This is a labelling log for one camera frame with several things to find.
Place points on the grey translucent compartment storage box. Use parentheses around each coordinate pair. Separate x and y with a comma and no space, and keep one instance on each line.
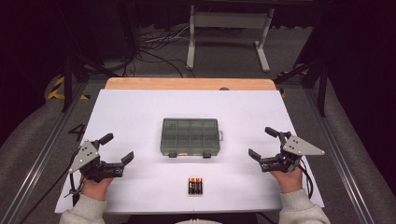
(190,137)

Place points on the person's right hand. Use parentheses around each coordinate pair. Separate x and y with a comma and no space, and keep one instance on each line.
(289,182)

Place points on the metal floor rail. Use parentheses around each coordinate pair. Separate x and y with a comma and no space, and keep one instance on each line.
(42,161)
(342,161)

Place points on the black backdrop curtain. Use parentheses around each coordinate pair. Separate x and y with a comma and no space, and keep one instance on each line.
(168,15)

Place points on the yellow and black floor tape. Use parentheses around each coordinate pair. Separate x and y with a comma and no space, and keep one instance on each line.
(56,93)
(282,93)

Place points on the person's grey sweater torso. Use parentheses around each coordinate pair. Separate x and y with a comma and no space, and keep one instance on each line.
(196,221)

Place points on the black and orange battery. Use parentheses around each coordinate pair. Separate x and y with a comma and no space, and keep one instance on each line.
(200,186)
(190,186)
(193,186)
(197,186)

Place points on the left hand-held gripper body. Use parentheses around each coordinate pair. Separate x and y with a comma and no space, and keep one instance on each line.
(84,155)

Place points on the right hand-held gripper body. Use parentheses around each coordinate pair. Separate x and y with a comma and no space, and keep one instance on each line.
(299,147)

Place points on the white metal stand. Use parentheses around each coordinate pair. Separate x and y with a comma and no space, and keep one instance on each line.
(230,20)

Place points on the person's left hand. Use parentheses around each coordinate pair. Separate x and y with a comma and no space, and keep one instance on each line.
(95,189)

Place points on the black tripod stand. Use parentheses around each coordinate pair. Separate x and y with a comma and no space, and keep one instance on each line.
(67,93)
(321,99)

